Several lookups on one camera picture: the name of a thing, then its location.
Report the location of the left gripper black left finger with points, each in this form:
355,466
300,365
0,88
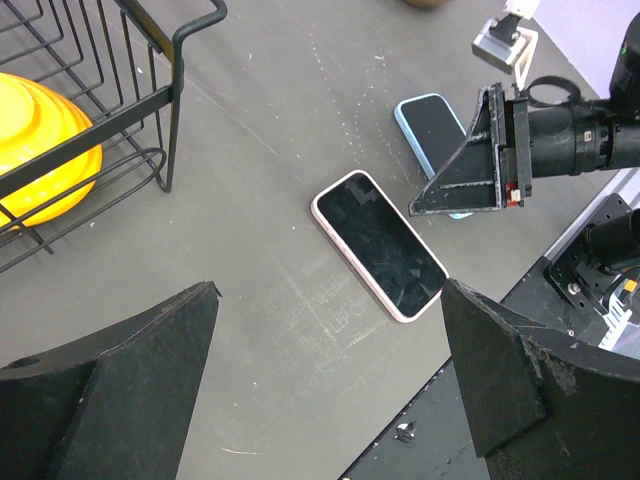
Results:
115,404

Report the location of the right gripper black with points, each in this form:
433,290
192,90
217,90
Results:
472,169

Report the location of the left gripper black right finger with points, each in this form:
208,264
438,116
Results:
539,403

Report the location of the light blue phone case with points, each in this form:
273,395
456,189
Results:
412,142

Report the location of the pink phone case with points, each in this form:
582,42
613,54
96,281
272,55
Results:
350,260

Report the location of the black smartphone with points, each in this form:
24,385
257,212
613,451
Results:
380,247

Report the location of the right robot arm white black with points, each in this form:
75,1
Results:
546,129

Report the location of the gold brown bowl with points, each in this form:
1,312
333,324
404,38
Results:
428,3

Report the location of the yellow bowl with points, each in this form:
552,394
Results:
35,119

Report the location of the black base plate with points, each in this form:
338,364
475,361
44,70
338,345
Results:
567,290

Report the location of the white slotted cable duct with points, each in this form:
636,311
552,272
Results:
621,322

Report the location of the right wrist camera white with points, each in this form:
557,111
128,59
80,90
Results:
505,45

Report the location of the black wire basket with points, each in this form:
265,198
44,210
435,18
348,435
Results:
113,61

